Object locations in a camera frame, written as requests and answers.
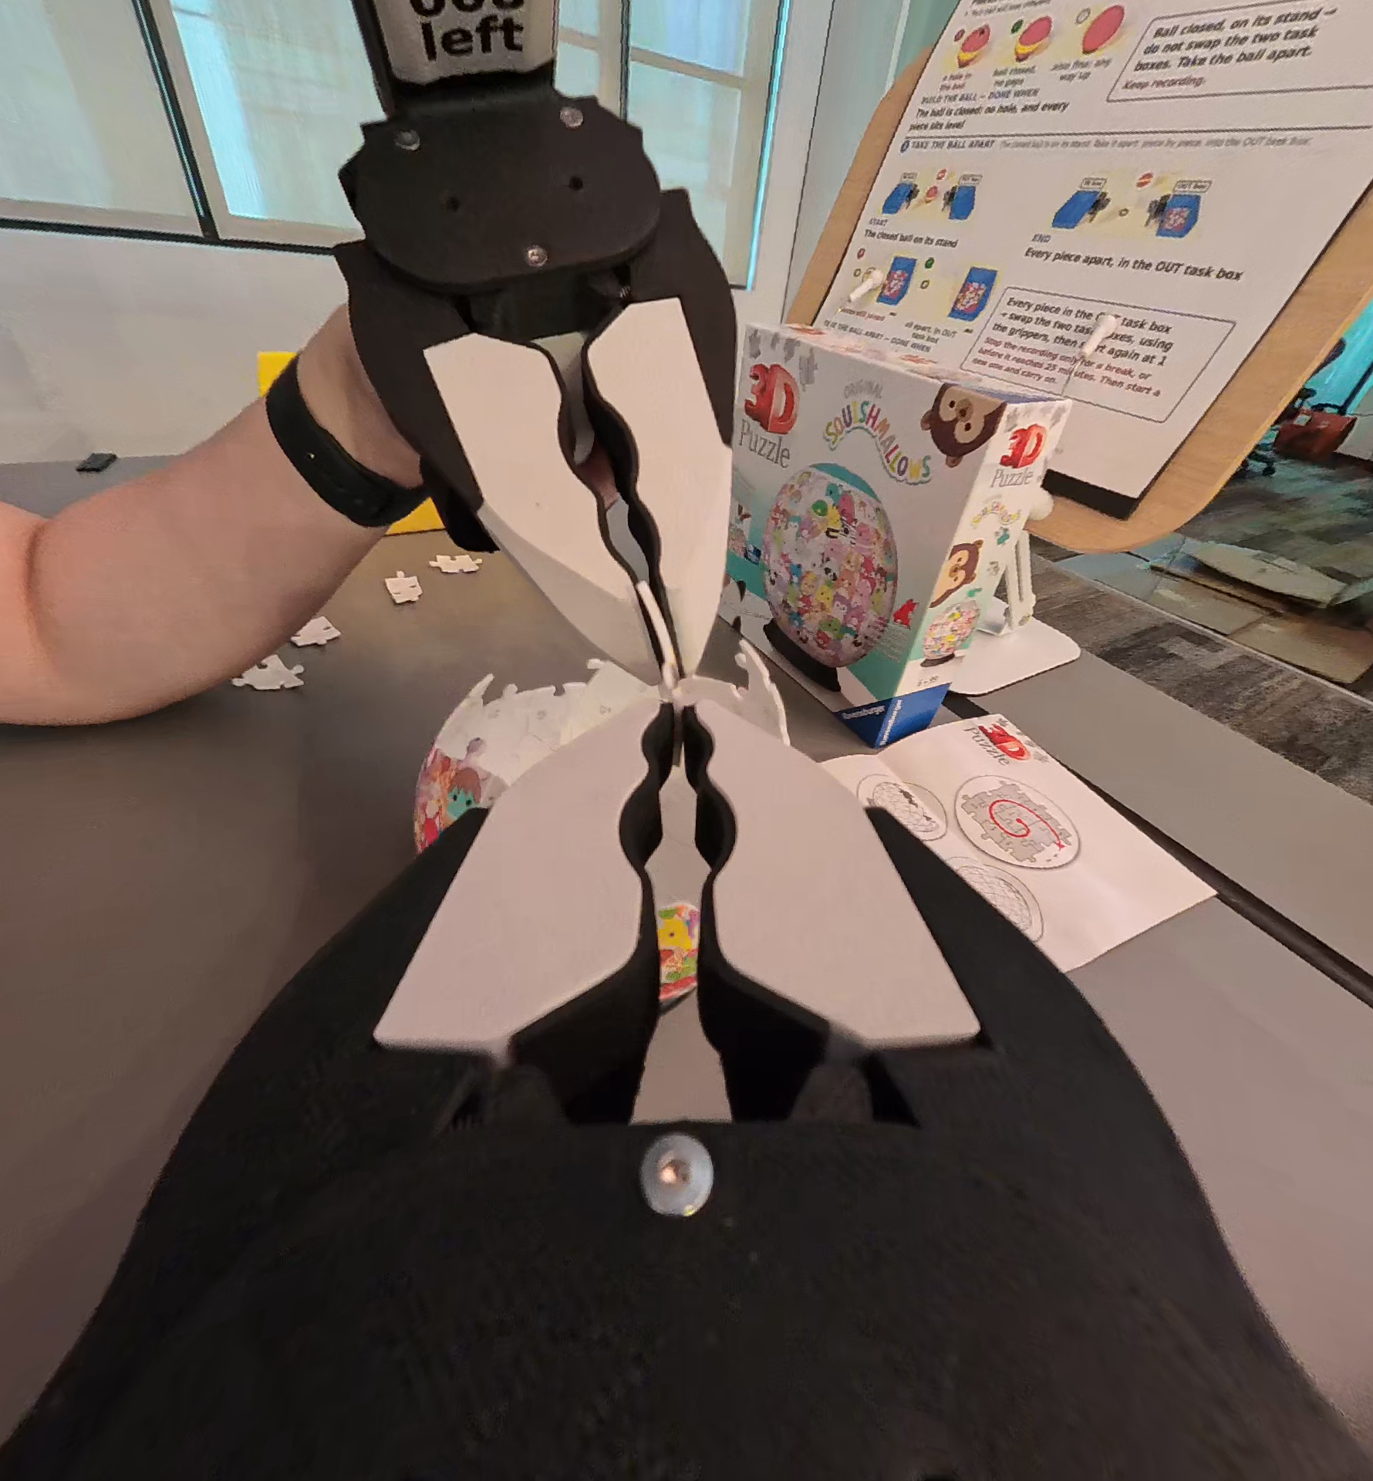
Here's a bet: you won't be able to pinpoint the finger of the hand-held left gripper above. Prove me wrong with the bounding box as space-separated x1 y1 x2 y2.
583 295 738 685
421 335 673 687

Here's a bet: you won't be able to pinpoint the black wristband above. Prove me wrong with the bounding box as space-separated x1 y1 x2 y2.
264 357 432 531

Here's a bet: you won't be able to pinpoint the colourful puzzle ball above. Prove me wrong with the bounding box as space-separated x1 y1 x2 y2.
412 648 793 1009

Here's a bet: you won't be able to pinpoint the folded instruction leaflet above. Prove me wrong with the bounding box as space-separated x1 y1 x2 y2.
821 713 1221 974

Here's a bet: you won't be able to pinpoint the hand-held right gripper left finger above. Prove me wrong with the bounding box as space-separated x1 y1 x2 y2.
372 697 681 1060

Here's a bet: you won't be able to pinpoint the flattened cardboard sheets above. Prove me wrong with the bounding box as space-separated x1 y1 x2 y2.
1173 537 1373 687

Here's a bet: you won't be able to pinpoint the pile of white puzzle pieces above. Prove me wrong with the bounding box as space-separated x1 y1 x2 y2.
232 552 486 694

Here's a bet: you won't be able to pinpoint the colourful puzzle box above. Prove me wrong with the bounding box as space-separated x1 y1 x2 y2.
724 321 1076 748

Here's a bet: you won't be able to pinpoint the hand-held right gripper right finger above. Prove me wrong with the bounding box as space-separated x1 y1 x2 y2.
682 697 983 1057

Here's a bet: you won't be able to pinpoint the person's left forearm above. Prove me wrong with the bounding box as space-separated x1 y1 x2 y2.
0 387 394 728

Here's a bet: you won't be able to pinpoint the yellow plastic bin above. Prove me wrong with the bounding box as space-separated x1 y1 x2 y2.
256 350 448 537

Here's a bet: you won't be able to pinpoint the single curved puzzle piece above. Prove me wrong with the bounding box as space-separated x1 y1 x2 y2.
634 579 688 708

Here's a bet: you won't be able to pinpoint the white sign board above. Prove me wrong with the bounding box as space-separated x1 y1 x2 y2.
784 0 1373 557

